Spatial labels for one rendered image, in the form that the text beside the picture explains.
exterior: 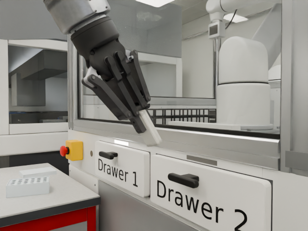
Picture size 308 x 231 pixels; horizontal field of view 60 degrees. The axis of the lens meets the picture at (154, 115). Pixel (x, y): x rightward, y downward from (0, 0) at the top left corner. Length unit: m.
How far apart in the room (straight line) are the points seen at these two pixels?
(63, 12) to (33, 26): 1.12
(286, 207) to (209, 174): 0.13
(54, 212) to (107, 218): 0.17
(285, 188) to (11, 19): 1.40
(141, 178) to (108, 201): 0.25
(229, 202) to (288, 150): 0.13
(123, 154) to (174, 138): 0.20
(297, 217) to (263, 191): 0.05
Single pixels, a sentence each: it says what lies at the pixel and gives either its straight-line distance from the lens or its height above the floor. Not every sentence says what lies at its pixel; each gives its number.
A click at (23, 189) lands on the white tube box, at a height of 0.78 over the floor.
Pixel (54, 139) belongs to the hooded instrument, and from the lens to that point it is 1.54.
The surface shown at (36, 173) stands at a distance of 1.19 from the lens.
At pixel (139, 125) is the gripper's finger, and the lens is 0.47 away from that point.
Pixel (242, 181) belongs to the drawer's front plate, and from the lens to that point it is 0.45.
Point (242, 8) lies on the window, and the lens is 0.51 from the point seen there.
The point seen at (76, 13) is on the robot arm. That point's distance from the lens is 0.43.
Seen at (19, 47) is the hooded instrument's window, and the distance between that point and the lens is 1.55.
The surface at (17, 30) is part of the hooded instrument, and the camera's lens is 1.54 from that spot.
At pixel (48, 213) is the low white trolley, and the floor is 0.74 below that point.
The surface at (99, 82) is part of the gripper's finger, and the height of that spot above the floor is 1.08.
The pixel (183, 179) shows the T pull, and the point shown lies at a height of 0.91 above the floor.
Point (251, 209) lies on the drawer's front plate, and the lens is 0.46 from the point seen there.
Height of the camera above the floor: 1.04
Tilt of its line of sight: 2 degrees down
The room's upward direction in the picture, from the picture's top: straight up
